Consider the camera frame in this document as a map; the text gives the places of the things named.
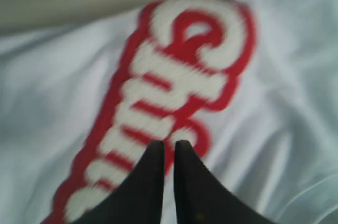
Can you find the white t-shirt with red lettering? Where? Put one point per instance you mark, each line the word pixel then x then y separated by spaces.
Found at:
pixel 251 84

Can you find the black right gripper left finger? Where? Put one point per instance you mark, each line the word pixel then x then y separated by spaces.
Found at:
pixel 139 199

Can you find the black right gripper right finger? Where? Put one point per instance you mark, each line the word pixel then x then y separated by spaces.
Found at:
pixel 200 197

